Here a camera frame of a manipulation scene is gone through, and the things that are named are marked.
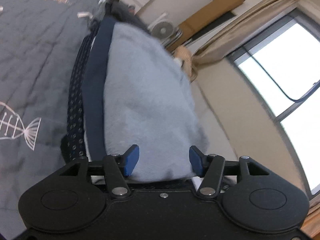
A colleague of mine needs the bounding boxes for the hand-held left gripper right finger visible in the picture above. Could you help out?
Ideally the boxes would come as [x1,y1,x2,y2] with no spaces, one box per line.
[189,145,277,200]

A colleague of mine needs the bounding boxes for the window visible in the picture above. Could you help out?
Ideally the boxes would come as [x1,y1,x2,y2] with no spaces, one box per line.
[226,9,320,202]

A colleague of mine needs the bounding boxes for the printed grey quilt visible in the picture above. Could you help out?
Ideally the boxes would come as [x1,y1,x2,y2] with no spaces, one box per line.
[0,0,107,240]

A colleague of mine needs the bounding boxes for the black window cable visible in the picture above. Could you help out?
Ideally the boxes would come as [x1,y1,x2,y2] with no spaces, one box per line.
[243,44,320,103]

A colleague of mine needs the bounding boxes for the white box fan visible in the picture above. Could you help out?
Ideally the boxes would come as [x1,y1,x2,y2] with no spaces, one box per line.
[147,12,183,44]

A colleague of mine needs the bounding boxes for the grey sweatshirt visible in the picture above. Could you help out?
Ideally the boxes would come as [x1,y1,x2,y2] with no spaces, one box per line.
[103,22,211,183]

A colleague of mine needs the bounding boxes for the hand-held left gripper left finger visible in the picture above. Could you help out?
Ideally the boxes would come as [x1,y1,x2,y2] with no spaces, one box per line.
[54,144,140,200]

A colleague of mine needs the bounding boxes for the beige plush toy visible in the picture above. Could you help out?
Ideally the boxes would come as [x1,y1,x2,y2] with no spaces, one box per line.
[173,46,200,82]

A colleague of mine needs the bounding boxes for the navy dotted garment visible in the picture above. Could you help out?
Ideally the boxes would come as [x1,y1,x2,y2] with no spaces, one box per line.
[59,34,198,192]

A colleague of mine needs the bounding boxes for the beige curtain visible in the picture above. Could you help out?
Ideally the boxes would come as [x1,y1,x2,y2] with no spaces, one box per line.
[192,0,303,66]

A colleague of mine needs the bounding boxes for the brown cardboard panel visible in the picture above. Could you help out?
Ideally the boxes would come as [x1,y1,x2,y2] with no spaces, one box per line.
[177,0,246,35]

